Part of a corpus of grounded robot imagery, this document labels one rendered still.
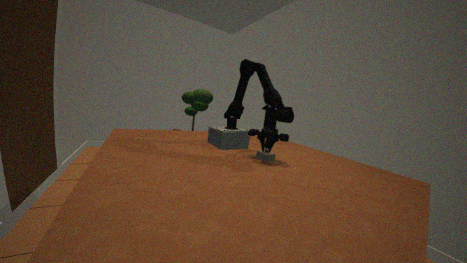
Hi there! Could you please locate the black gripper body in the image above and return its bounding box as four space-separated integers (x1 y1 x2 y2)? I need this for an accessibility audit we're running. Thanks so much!
248 120 289 142

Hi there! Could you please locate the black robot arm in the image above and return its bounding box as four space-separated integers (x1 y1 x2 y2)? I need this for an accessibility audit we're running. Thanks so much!
224 59 294 139

